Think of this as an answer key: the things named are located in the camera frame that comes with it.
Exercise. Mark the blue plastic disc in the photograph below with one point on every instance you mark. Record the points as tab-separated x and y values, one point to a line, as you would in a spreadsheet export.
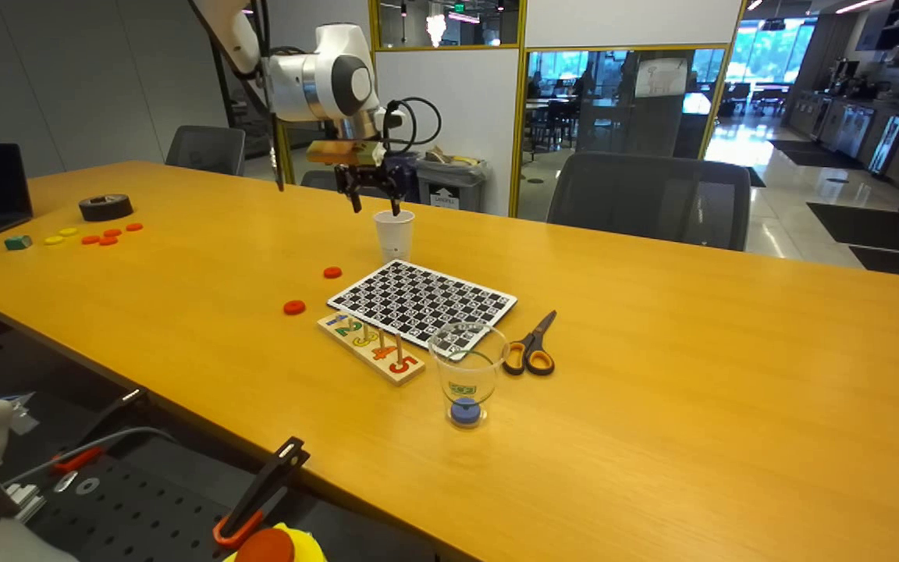
463	412

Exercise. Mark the wooden number puzzle board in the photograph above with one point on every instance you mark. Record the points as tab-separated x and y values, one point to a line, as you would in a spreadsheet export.
357	349

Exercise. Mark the orange number four piece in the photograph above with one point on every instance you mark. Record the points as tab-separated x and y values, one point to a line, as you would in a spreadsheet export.
385	354

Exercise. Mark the black tape roll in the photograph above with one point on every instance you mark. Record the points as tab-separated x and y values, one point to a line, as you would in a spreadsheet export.
106	209

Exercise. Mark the large grey office chair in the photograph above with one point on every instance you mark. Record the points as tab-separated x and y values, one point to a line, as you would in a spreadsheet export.
646	197

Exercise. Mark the white partition panel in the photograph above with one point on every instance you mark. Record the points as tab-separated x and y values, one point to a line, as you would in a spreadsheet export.
465	106

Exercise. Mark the clear plastic cup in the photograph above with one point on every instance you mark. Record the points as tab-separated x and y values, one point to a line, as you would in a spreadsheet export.
450	354

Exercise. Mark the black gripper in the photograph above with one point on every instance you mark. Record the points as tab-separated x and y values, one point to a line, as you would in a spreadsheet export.
387	162

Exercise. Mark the black perforated breadboard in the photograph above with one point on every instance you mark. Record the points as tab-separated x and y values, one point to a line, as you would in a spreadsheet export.
148	509

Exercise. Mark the yellow emergency stop button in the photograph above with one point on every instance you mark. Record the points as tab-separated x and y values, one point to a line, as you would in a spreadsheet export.
279	546

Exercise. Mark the green number two piece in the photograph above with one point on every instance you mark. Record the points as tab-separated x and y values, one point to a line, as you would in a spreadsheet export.
349	334

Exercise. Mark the grey storage bin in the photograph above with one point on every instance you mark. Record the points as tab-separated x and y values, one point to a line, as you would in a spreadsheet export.
454	183

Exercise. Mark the small green block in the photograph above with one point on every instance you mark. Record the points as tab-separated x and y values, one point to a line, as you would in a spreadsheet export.
18	242

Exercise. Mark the small yellow token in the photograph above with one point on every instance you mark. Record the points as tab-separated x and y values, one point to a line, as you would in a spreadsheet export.
54	239

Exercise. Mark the white paper cup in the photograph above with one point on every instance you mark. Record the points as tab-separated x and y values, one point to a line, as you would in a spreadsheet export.
394	239

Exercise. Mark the brown wrist camera box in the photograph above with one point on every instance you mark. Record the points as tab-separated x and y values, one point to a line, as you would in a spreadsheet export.
335	153

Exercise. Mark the yellow number three piece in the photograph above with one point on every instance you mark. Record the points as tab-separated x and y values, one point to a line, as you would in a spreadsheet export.
366	342

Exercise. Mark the orange plastic disc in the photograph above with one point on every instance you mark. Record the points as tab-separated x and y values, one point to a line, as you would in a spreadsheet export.
332	273
295	309

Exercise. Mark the black orange bar clamp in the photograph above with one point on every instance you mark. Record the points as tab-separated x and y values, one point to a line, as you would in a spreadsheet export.
77	460
263	490

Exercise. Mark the small orange token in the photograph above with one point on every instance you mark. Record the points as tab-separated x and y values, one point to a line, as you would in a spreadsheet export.
135	226
88	242
106	239

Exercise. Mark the red number five piece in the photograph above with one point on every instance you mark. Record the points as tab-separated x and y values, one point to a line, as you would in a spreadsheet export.
403	364

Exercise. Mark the black white checkerboard marker board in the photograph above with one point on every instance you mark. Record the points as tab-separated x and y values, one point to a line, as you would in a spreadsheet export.
422	309

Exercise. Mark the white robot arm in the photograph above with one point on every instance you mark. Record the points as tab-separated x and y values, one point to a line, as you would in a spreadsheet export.
311	82

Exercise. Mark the white paper sign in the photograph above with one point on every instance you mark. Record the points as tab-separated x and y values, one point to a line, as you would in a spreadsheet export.
662	77

